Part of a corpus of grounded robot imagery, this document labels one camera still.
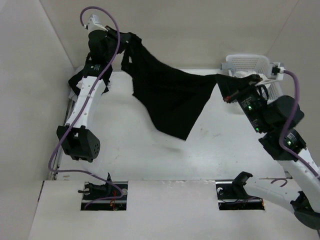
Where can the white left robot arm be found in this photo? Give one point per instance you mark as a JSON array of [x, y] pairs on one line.
[[76, 138]]

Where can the white plastic basket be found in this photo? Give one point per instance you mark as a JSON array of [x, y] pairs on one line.
[[252, 62]]

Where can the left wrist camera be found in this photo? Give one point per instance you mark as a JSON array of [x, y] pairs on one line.
[[94, 24]]

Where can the folded white tank top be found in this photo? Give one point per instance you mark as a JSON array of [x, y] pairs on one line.
[[75, 89]]

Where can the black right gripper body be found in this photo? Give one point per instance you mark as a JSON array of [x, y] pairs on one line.
[[249, 97]]

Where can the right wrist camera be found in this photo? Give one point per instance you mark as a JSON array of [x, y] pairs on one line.
[[275, 74]]

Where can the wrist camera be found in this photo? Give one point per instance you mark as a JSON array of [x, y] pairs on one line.
[[94, 24], [275, 74]]

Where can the white tank tops in basket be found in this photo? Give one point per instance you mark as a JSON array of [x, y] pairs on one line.
[[243, 74]]

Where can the black tank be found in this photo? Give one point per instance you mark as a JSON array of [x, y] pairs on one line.
[[173, 98], [75, 80]]

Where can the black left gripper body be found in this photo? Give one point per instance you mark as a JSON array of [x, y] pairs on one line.
[[111, 36]]

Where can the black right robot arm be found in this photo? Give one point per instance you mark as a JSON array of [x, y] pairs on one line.
[[276, 120]]

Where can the folded black tank top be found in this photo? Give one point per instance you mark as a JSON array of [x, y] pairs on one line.
[[75, 80]]

